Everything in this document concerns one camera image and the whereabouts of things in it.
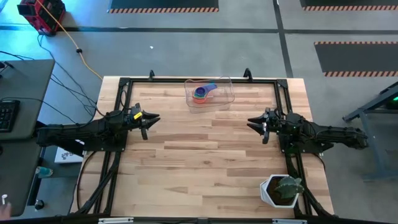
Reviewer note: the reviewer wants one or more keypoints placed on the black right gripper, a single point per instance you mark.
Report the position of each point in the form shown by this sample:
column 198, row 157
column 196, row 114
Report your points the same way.
column 272, row 123

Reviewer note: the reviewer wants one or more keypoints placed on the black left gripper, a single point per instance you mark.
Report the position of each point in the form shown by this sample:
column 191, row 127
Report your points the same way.
column 132, row 123

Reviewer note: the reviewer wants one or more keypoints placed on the orange measuring cup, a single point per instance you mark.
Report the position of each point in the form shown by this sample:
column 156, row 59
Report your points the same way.
column 199, row 101

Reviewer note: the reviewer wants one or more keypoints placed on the teal measuring cup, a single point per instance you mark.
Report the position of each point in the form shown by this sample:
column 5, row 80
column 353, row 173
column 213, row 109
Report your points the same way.
column 212, row 85

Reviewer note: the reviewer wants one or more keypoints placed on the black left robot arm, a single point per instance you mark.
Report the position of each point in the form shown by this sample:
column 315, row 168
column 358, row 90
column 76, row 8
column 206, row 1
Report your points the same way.
column 77, row 133

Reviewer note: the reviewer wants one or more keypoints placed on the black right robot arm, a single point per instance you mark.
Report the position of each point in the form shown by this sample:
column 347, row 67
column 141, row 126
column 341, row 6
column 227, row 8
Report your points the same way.
column 326, row 135

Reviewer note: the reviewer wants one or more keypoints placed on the clear plastic basket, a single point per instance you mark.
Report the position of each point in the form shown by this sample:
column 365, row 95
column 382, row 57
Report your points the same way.
column 224, row 99

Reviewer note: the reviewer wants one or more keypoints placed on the yellow tag label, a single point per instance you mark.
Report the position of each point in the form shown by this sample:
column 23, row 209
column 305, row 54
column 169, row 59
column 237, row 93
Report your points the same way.
column 137, row 115

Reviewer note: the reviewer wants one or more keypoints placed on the white hexagonal plant pot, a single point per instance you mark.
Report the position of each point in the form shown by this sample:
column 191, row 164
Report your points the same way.
column 264, row 193

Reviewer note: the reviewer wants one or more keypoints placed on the green cactus plant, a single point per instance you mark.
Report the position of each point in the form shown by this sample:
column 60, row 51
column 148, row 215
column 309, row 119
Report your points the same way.
column 287, row 188

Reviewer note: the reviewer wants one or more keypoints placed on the white printed booklet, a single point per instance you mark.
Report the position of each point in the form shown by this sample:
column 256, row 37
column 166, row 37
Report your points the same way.
column 66, row 155

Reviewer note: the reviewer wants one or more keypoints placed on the black hazard-striped floor mat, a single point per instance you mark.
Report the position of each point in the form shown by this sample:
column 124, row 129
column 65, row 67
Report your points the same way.
column 163, row 4
column 349, row 3
column 357, row 59

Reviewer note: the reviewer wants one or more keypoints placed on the black metal stand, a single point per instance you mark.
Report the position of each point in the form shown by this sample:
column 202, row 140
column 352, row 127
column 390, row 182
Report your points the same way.
column 373, row 104

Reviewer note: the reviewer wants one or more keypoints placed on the teal bottle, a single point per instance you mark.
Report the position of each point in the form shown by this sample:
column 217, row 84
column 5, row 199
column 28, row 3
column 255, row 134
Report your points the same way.
column 43, row 171

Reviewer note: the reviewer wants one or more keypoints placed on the grey desk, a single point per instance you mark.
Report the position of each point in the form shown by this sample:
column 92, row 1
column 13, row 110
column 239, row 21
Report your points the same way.
column 31, row 84
column 18, row 174

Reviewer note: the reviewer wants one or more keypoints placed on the black round knob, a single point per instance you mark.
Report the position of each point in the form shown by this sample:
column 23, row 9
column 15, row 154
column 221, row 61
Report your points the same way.
column 38, row 204

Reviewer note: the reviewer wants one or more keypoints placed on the black keyboard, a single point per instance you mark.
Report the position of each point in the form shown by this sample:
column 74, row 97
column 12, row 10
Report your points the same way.
column 8, row 118

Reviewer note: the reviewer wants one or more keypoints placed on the red black equipment case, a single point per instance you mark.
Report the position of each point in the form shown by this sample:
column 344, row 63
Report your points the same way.
column 42, row 14

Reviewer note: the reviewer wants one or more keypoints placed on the white earbud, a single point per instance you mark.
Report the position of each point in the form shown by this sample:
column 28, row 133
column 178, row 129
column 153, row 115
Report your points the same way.
column 4, row 198

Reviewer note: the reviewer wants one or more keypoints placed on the person's hand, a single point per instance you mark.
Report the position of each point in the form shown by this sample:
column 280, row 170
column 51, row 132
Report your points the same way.
column 4, row 210

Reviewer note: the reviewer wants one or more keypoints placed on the black aluminium table frame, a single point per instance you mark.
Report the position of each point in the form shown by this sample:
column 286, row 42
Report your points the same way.
column 155, row 80

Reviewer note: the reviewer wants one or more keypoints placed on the silver metal bracket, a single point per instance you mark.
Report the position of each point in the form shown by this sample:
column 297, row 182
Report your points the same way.
column 289, row 221
column 115, row 220

